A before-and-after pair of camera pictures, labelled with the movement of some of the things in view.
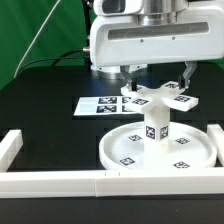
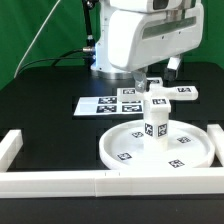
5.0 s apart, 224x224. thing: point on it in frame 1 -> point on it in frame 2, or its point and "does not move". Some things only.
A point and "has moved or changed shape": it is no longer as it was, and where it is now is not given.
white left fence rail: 9,147 does not move
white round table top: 188,147 does not move
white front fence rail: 66,185 does not move
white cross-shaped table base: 168,93 has moved or changed shape
